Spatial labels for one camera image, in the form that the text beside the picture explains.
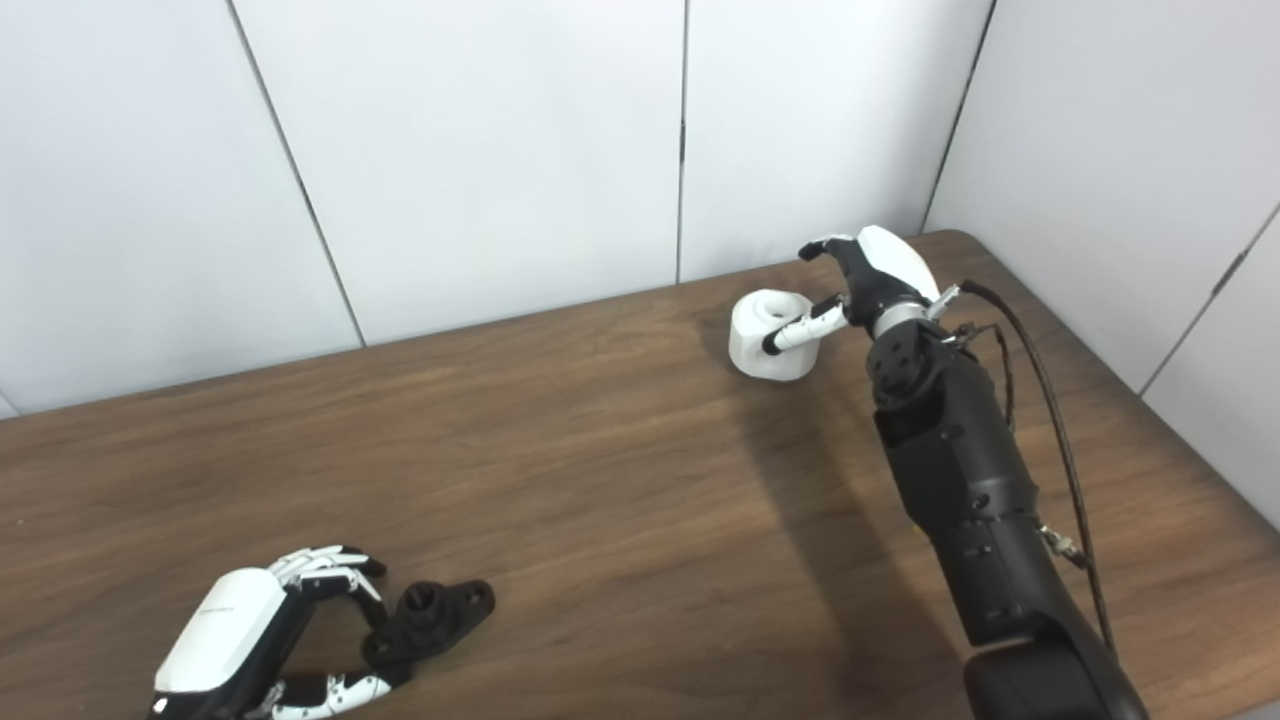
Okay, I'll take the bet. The round white piece with holes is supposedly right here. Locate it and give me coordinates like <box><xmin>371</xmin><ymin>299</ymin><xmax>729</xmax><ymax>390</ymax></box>
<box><xmin>727</xmin><ymin>289</ymin><xmax>824</xmax><ymax>384</ymax></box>

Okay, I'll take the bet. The black flanged holder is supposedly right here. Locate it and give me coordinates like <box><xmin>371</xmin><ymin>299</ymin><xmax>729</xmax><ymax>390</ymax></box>
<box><xmin>361</xmin><ymin>579</ymin><xmax>497</xmax><ymax>670</ymax></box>

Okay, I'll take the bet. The thick black right wrist cable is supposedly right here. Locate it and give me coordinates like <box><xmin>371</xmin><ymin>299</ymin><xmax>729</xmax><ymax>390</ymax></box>
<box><xmin>955</xmin><ymin>279</ymin><xmax>1120</xmax><ymax>661</ymax></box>

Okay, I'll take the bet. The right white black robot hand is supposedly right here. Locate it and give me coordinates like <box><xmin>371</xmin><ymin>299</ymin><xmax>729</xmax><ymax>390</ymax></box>
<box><xmin>762</xmin><ymin>225</ymin><xmax>944</xmax><ymax>357</ymax></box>

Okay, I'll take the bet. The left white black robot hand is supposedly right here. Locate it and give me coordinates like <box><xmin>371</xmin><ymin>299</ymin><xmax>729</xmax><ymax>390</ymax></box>
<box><xmin>147</xmin><ymin>545</ymin><xmax>413</xmax><ymax>720</ymax></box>

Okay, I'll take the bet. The thin black right arm wire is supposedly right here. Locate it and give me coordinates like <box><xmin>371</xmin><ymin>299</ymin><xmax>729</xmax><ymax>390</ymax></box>
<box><xmin>948</xmin><ymin>321</ymin><xmax>1017</xmax><ymax>437</ymax></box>

